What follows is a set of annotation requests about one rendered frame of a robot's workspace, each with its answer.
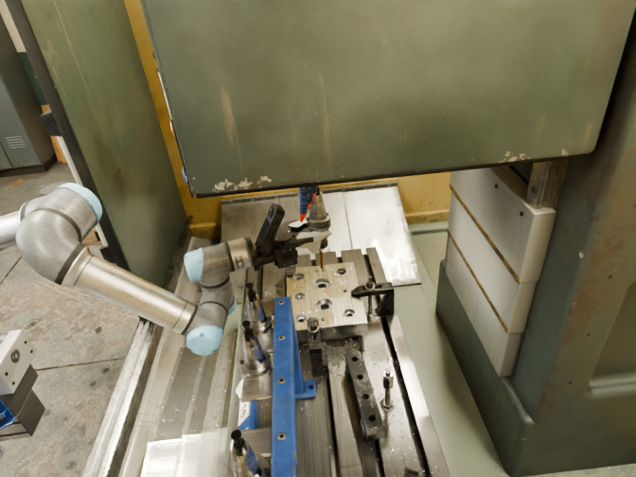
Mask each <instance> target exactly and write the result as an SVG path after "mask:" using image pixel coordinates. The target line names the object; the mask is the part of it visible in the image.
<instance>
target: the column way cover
mask: <svg viewBox="0 0 636 477"><path fill-rule="evenodd" d="M449 187H450V190H451V197H450V215H449V225H448V230H447V232H448V235H449V237H450V239H449V249H448V257H447V267H446V275H447V277H448V279H449V281H450V283H451V285H452V287H453V288H454V290H455V292H456V294H457V296H458V298H459V300H460V302H461V304H462V306H463V308H464V310H465V312H466V314H467V316H468V318H469V320H470V321H471V323H472V325H473V327H474V329H475V331H476V333H477V335H478V337H479V339H480V341H481V343H482V345H483V347H484V349H485V351H486V354H487V356H488V357H489V359H490V360H491V362H492V364H493V366H494V368H495V370H496V372H497V374H498V376H499V377H507V376H511V373H512V369H513V365H514V361H515V358H516V354H517V350H518V346H519V342H520V338H521V333H522V332H523V331H524V327H525V324H526V320H527V316H528V312H529V309H530V305H531V301H532V297H533V293H534V290H535V287H536V283H537V281H539V278H540V274H541V270H542V266H543V263H544V259H545V256H546V252H547V248H548V244H549V241H550V237H551V234H552V230H553V226H554V222H555V219H556V215H557V212H556V211H555V210H554V209H553V208H547V207H542V208H541V209H537V210H536V209H535V208H534V207H533V206H532V205H531V204H530V203H529V202H528V201H526V195H527V191H528V187H529V185H528V184H527V183H526V182H525V181H524V180H523V179H522V178H521V177H520V176H519V175H518V174H517V173H516V172H515V171H513V170H512V169H511V168H510V167H509V166H504V167H495V168H477V169H469V170H459V171H451V172H450V185H449Z"/></svg>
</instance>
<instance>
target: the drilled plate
mask: <svg viewBox="0 0 636 477"><path fill-rule="evenodd" d="M342 267H343V268H342ZM341 268H342V269H341ZM345 268H346V270H345ZM316 269H318V270H316ZM337 269H338V270H337ZM295 270H296V274H294V276H293V278H295V280H294V279H293V278H292V277H291V276H287V275H286V277H287V296H290V297H291V302H292V309H293V316H294V318H295V319H294V322H295V328H296V334H297V341H298V342H305V341H308V340H309V337H308V325H307V324H305V323H303V322H304V320H305V321H306V320H308V319H307V318H309V317H312V316H316V317H317V316H318V317H320V318H318V320H319V328H320V338H321V340H323V339H331V338H340V337H348V336H357V335H365V334H368V331H367V319H366V315H365V311H364V307H363V302H362V298H361V297H355V296H353V297H352V296H350V294H351V291H352V290H353V289H355V288H356V287H358V286H359V283H358V279H357V276H356V271H355V267H354V263H353V262H347V263H339V264H329V265H324V269H321V267H320V266H312V267H304V268H295ZM322 270H324V271H322ZM336 270H337V273H336ZM307 271H309V272H307ZM315 271H316V272H317V273H314V272H315ZM302 272H304V274H306V275H305V276H304V274H301V273H302ZM337 274H341V275H337ZM296 278H298V279H299V280H298V281H297V280H296ZM301 278H304V279H301ZM317 278H319V279H317ZM320 278H321V279H320ZM326 278H328V279H326ZM313 279H314V280H313ZM300 280H301V281H300ZM304 280H305V281H304ZM328 280H330V281H328ZM302 281H304V282H302ZM314 281H315V282H314ZM312 282H313V283H314V284H313V283H312ZM347 282H348V283H347ZM295 283H296V284H295ZM331 283H333V284H331ZM329 284H330V285H329ZM294 285H295V287H294ZM298 285H299V286H298ZM301 285H302V286H303V287H302V286H301ZM314 285H315V286H316V288H314V287H315V286H314ZM328 285H329V286H328ZM338 285H341V286H338ZM327 286H328V287H327ZM335 286H336V287H335ZM347 286H348V287H347ZM317 288H318V289H319V290H318V289H317ZM320 289H321V290H320ZM294 297H295V298H294ZM304 297H305V298H304ZM350 297H351V298H350ZM308 298H309V299H308ZM321 298H322V299H321ZM292 299H293V300H292ZM302 299H303V300H302ZM330 299H331V300H330ZM310 301H312V302H310ZM316 303H317V305H316ZM314 305H315V306H314ZM316 307H317V308H319V309H317V308H316ZM330 308H331V309H330ZM303 311H304V312H305V313H306V314H307V315H306V314H301V313H300V314H298V315H297V313H298V312H303ZM318 311H319V312H318ZM315 312H316V313H317V314H316V313H315ZM342 313H344V315H342ZM320 314H321V315H320ZM323 314H324V315H323ZM354 314H355V315H354ZM324 316H325V319H324ZM346 316H347V317H346ZM349 316H351V317H349ZM321 317H323V319H321ZM320 320H321V321H320ZM300 322H301V323H300ZM306 322H307V321H306Z"/></svg>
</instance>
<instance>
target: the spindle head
mask: <svg viewBox="0 0 636 477"><path fill-rule="evenodd" d="M140 4H141V8H142V10H143V14H144V18H145V21H146V25H147V29H148V32H149V35H150V41H151V45H152V49H153V52H152V54H153V57H154V58H155V59H156V63H157V66H158V70H159V73H160V77H161V81H162V83H163V87H164V91H165V94H166V98H167V102H168V107H169V111H170V114H171V118H172V122H173V126H174V130H175V132H176V136H177V140H178V143H179V147H180V151H181V154H182V157H183V161H184V164H185V171H186V175H187V178H188V181H189V185H190V188H191V192H192V194H196V198H197V199H199V198H208V197H217V196H226V195H235V194H244V193H253V192H262V191H271V190H280V189H289V188H298V187H307V186H324V185H334V184H342V183H352V182H360V181H369V180H378V179H387V178H397V177H405V176H415V175H423V174H433V173H441V172H451V171H459V170H469V169H477V168H495V167H504V166H513V165H522V164H531V163H540V162H549V161H558V160H567V159H576V158H585V157H592V153H591V152H592V151H593V150H594V149H595V146H596V142H597V139H598V135H599V133H600V129H601V126H602V122H603V119H604V116H605V112H606V110H607V106H608V103H609V99H610V93H611V90H612V86H613V83H614V81H615V77H616V74H617V70H618V67H619V63H620V60H621V57H622V54H623V50H624V47H625V44H626V40H627V35H628V32H629V28H630V25H631V21H632V18H633V14H634V11H635V9H636V0H140Z"/></svg>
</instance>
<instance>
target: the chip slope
mask: <svg viewBox="0 0 636 477"><path fill-rule="evenodd" d="M320 191H321V192H322V195H323V200H324V204H325V208H326V212H328V215H329V216H330V221H331V226H330V227H329V228H328V229H329V231H331V233H332V234H331V235H330V236H328V238H327V240H328V244H327V248H326V249H325V250H324V251H323V253H324V252H333V251H336V256H341V251H342V250H351V249H360V248H362V254H366V251H365V248H368V247H377V250H378V253H379V256H380V262H381V265H382V268H383V270H384V273H385V276H386V279H387V282H392V284H393V287H394V288H395V287H404V286H413V285H419V286H420V285H421V279H420V275H419V271H418V268H417V264H416V260H415V253H414V249H413V245H412V242H411V238H410V234H409V230H408V226H407V222H406V219H405V215H404V211H403V208H402V204H401V200H400V197H399V193H398V181H396V182H388V183H378V184H370V185H353V186H343V187H334V188H325V189H320ZM299 192H300V191H298V192H289V193H280V194H272V195H262V196H254V197H244V198H235V199H226V200H221V205H222V207H221V243H225V242H228V241H231V240H235V239H245V238H249V237H250V238H251V240H252V243H255V242H256V239H257V236H258V234H259V232H260V229H261V227H262V225H263V223H264V221H265V219H266V217H267V214H268V212H269V209H270V207H271V205H272V203H277V204H280V205H281V206H282V207H283V209H284V210H285V216H284V218H283V220H282V222H281V223H280V224H282V223H284V222H287V221H295V220H300V218H299V209H300V208H299V207H300V198H299V197H300V194H299ZM295 249H296V250H297V253H298V255H307V254H310V259H315V254H312V253H311V252H310V251H309V249H308V248H298V247H296V248H295ZM244 272H245V268H244V269H241V270H237V271H234V272H231V273H229V275H230V279H231V283H232V287H233V290H234V293H235V295H236V303H237V305H239V304H241V297H242V289H243V280H244ZM420 287H422V286H420Z"/></svg>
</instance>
